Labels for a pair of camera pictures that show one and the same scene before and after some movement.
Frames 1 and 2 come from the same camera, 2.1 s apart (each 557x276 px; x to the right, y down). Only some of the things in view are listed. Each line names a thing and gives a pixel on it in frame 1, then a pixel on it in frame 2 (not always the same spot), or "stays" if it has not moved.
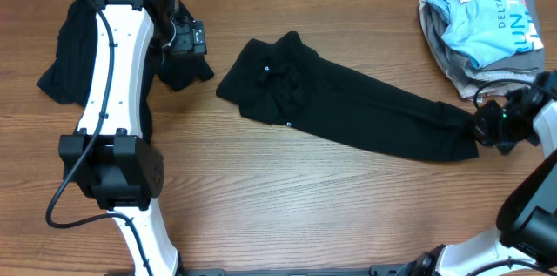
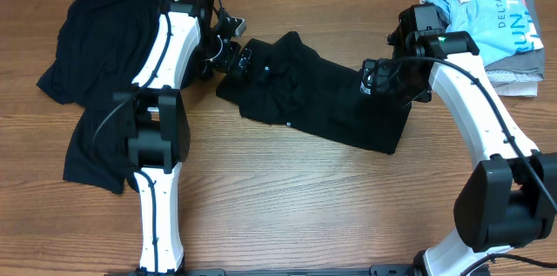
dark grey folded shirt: [532, 60] stays
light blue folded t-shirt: [489, 20] stays
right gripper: [487, 108] → [422, 92]
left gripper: [186, 44] → [228, 62]
